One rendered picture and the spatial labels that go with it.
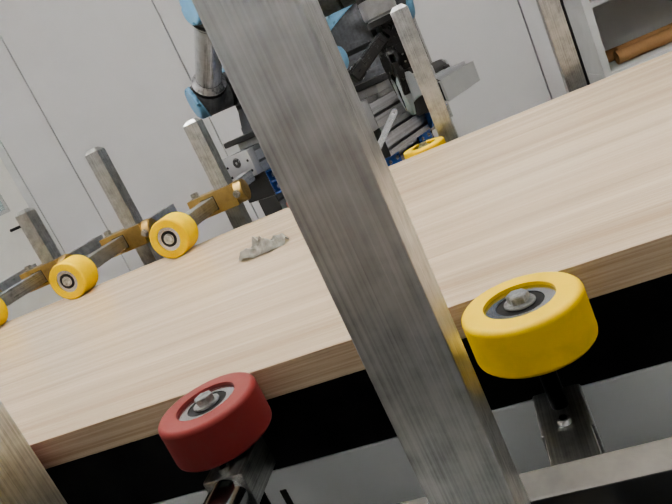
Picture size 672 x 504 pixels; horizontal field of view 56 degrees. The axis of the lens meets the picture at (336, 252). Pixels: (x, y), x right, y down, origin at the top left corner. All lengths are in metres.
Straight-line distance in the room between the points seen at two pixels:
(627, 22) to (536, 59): 0.54
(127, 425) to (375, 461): 0.22
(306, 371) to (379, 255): 0.28
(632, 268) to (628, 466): 0.15
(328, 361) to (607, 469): 0.22
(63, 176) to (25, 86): 0.61
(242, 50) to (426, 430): 0.16
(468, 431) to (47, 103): 4.43
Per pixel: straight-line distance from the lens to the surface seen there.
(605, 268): 0.47
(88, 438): 0.62
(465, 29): 4.07
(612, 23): 4.24
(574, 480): 0.38
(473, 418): 0.27
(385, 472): 0.57
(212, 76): 2.15
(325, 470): 0.57
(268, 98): 0.23
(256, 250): 0.92
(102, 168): 1.55
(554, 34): 1.33
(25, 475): 0.39
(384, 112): 1.92
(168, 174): 4.36
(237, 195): 1.42
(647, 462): 0.38
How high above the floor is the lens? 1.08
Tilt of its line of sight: 14 degrees down
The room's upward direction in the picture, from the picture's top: 25 degrees counter-clockwise
